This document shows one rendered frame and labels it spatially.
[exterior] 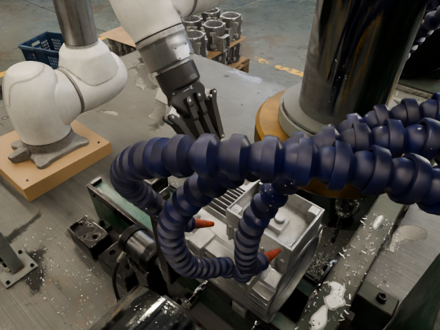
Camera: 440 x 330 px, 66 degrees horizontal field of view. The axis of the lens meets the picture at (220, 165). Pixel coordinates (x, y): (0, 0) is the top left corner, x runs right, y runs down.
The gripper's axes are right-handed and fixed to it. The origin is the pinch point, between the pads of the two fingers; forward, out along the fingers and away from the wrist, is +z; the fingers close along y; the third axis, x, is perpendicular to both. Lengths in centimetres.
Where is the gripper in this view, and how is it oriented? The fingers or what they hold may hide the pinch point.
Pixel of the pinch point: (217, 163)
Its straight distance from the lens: 67.2
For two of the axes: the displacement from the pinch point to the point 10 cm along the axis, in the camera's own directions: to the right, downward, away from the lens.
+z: 3.9, 8.6, 3.4
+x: -6.7, 0.0, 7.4
